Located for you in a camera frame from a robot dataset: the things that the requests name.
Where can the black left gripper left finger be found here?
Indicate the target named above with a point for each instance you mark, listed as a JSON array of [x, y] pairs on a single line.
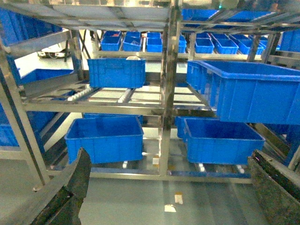
[[59, 201]]

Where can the blue crate with white plate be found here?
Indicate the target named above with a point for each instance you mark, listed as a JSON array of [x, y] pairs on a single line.
[[116, 73]]

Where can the blue bin bottom right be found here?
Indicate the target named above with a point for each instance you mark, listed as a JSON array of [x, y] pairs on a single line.
[[210, 141]]

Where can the blue bin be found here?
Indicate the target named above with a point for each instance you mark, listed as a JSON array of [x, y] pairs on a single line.
[[106, 140], [210, 141]]

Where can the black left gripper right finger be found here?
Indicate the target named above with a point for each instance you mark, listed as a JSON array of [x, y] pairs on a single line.
[[277, 188]]

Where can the stainless steel roller shelf rack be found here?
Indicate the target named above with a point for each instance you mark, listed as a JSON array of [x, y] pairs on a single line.
[[45, 83]]

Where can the white plate in crate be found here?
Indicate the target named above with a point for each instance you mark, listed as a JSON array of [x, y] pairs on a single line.
[[133, 58]]

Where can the large blue bin right shelf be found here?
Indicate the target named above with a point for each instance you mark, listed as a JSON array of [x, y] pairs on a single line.
[[248, 92]]

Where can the blue bin bottom left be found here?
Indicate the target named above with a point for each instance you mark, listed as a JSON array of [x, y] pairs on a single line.
[[106, 140]]

